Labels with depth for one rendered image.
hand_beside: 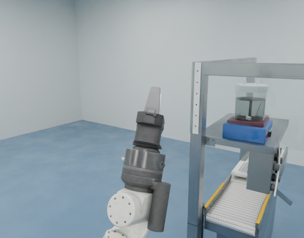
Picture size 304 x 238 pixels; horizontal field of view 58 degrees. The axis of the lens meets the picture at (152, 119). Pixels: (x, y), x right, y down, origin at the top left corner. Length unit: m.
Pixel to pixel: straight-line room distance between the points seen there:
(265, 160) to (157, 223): 0.87
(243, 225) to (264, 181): 0.29
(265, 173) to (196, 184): 0.33
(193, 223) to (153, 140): 1.04
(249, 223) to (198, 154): 0.46
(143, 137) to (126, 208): 0.14
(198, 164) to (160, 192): 0.84
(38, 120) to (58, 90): 0.83
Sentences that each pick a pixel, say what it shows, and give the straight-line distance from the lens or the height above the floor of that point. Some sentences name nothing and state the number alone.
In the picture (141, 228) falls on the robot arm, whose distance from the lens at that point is 0.66.
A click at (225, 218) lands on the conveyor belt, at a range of 1.59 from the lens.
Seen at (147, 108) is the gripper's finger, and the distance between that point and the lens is 0.59.
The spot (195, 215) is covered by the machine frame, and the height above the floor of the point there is 0.85.
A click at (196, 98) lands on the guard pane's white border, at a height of 1.47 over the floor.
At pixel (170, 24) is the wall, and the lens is 5.34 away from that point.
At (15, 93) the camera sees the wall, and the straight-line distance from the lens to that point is 6.21.
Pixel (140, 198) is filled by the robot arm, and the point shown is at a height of 1.40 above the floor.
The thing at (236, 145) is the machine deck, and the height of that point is 1.25.
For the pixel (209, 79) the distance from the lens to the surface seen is 1.28.
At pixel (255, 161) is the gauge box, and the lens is 1.38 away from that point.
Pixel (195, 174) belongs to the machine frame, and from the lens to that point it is 1.43.
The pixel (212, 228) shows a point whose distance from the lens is 1.66.
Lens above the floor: 1.68
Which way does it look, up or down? 14 degrees down
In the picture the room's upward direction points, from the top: straight up
